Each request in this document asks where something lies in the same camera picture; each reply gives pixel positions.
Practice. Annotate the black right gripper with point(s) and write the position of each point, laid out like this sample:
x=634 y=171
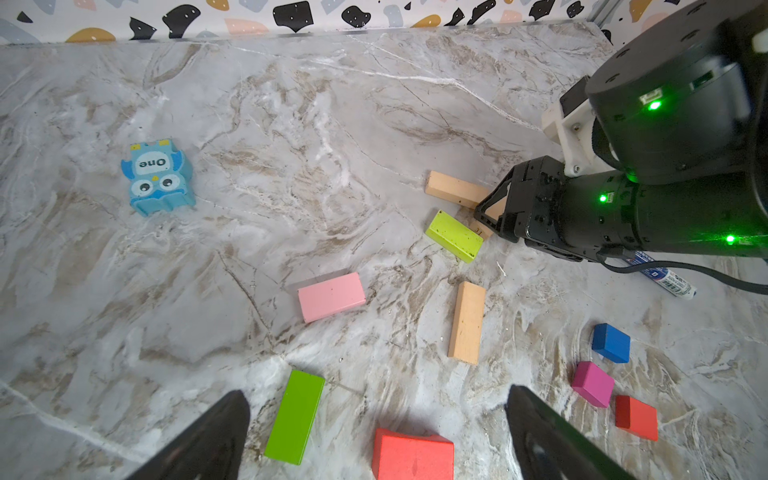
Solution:
x=590 y=217

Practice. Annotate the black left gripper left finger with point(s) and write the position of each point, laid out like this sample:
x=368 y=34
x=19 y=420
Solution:
x=210 y=448

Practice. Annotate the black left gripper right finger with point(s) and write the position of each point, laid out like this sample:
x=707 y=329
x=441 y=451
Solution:
x=546 y=446

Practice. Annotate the natural wood block marked 58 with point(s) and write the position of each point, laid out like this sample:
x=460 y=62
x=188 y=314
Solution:
x=455 y=190

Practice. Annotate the natural wood block marked 31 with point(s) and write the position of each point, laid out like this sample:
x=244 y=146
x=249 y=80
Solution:
x=483 y=225

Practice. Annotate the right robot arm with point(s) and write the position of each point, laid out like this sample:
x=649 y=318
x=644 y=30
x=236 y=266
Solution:
x=681 y=122

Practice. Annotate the magenta cube block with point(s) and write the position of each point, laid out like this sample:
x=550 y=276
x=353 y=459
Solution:
x=593 y=384

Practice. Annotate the dark green rectangular block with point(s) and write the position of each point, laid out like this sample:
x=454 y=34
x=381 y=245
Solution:
x=292 y=427

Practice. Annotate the small red cube block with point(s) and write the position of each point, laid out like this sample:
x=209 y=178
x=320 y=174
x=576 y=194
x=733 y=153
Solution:
x=636 y=417

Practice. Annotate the lime green rectangular block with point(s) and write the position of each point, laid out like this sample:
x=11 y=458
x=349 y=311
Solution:
x=454 y=236

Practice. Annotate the blue cube block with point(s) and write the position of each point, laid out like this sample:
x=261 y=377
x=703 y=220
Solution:
x=611 y=343

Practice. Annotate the red arch block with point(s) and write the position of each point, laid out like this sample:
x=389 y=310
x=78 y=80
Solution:
x=398 y=456

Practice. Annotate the pink rectangular block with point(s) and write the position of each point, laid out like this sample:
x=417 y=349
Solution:
x=330 y=297

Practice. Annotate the blue owl toy block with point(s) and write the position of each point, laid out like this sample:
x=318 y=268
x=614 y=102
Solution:
x=160 y=177

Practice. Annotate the blue white marker pen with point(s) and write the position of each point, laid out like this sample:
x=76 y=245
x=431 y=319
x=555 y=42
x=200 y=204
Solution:
x=664 y=277

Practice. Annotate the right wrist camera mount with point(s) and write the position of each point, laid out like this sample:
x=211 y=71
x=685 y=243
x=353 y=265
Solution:
x=569 y=122

